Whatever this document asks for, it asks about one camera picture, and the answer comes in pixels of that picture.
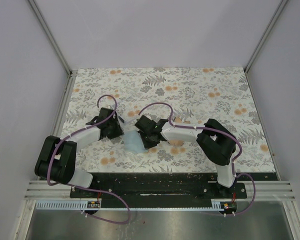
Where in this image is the light blue cleaning cloth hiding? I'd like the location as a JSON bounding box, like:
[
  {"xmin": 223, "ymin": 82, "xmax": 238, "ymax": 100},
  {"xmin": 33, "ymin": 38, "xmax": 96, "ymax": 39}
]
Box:
[{"xmin": 123, "ymin": 130, "xmax": 146, "ymax": 154}]

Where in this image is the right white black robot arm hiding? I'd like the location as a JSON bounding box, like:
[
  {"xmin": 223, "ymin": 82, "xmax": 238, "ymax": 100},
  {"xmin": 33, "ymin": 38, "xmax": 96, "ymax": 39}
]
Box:
[{"xmin": 134, "ymin": 115, "xmax": 238, "ymax": 198}]

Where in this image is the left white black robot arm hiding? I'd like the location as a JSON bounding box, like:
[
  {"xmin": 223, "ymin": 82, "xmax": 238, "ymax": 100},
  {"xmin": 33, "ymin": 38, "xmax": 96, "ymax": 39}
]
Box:
[{"xmin": 34, "ymin": 107, "xmax": 124, "ymax": 198}]

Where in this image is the floral pattern table mat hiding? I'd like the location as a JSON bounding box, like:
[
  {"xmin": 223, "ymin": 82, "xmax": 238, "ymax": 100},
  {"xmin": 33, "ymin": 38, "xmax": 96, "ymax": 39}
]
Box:
[{"xmin": 61, "ymin": 67, "xmax": 275, "ymax": 173}]

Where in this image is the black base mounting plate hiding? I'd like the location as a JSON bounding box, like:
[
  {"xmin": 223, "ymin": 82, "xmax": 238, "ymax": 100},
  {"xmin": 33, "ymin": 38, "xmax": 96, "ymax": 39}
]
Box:
[{"xmin": 69, "ymin": 171, "xmax": 248, "ymax": 208}]

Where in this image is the left aluminium frame post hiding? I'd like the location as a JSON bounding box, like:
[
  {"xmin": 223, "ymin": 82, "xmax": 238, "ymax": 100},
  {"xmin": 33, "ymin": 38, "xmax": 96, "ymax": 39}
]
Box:
[{"xmin": 27, "ymin": 0, "xmax": 74, "ymax": 77}]

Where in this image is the aluminium frame post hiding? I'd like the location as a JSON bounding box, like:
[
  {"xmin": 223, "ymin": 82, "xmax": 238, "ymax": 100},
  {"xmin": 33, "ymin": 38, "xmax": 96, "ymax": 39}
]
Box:
[
  {"xmin": 244, "ymin": 0, "xmax": 290, "ymax": 74},
  {"xmin": 27, "ymin": 0, "xmax": 74, "ymax": 77}
]

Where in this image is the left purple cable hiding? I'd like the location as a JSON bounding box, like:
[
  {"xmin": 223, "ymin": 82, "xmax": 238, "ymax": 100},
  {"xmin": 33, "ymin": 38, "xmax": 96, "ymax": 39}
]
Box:
[{"xmin": 46, "ymin": 94, "xmax": 132, "ymax": 225}]

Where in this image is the purple cable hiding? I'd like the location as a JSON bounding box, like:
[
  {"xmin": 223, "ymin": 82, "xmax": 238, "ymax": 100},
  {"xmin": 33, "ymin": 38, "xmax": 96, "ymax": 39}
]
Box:
[
  {"xmin": 137, "ymin": 102, "xmax": 257, "ymax": 217},
  {"xmin": 46, "ymin": 94, "xmax": 132, "ymax": 225}
]

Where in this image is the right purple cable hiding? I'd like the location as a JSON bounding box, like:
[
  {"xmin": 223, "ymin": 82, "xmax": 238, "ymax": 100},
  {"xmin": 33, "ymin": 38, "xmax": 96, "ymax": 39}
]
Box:
[{"xmin": 137, "ymin": 102, "xmax": 257, "ymax": 217}]

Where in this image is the white slotted cable duct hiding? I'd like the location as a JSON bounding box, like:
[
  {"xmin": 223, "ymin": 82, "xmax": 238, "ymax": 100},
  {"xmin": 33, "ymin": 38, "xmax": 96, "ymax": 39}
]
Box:
[{"xmin": 35, "ymin": 199, "xmax": 224, "ymax": 212}]

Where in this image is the right aluminium frame post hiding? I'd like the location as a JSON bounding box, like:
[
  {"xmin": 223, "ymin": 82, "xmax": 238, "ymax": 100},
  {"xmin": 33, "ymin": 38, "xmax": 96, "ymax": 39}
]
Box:
[{"xmin": 244, "ymin": 0, "xmax": 290, "ymax": 74}]

